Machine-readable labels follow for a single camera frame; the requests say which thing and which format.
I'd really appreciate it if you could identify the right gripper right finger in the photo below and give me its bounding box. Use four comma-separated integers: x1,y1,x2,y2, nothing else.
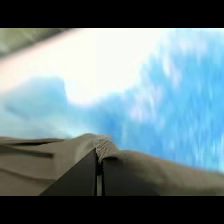
101,157,160,197

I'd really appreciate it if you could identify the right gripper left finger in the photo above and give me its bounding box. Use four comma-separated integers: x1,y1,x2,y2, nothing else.
39,148,98,197

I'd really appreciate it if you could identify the brown garment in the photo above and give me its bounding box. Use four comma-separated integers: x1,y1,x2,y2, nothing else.
0,133,224,197

